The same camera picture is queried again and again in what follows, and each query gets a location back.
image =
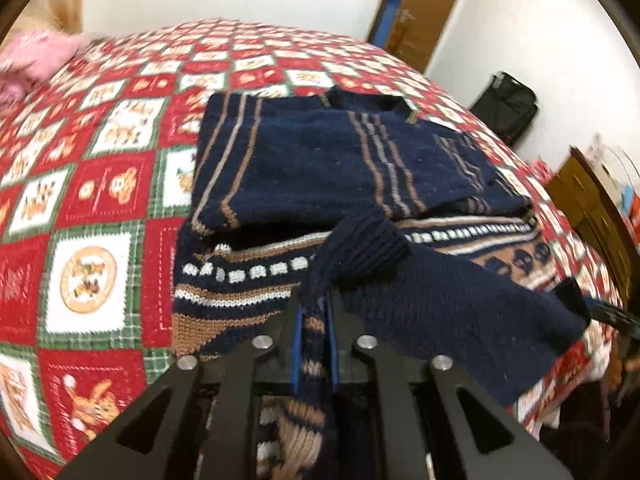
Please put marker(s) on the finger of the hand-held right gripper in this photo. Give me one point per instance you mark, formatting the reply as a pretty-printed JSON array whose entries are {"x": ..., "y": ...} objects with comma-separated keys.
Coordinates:
[{"x": 607, "y": 312}]

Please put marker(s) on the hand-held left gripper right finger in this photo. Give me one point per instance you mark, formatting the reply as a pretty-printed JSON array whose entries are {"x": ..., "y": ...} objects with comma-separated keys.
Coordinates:
[{"x": 332, "y": 355}]

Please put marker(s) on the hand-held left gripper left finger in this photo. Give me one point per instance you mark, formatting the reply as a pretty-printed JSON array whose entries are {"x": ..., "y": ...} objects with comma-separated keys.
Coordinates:
[{"x": 298, "y": 350}]

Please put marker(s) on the navy patterned knit sweater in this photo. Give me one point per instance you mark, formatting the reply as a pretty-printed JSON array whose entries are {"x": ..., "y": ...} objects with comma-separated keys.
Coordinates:
[{"x": 325, "y": 160}]

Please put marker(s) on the brown wooden cabinet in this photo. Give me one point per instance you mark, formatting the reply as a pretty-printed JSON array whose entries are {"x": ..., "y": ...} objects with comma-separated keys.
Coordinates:
[{"x": 600, "y": 220}]

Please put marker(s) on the black backpack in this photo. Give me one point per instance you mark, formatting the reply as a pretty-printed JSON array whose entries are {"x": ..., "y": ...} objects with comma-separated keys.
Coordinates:
[{"x": 507, "y": 105}]

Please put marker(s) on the red patchwork bear bedspread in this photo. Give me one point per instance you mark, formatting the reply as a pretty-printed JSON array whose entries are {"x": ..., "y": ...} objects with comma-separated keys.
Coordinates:
[{"x": 100, "y": 185}]

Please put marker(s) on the brown wooden door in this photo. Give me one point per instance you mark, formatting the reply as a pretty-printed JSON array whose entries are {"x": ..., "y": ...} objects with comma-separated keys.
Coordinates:
[{"x": 430, "y": 10}]

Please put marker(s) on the pink folded blanket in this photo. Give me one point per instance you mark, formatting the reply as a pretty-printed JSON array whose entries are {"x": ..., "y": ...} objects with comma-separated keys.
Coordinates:
[{"x": 35, "y": 60}]

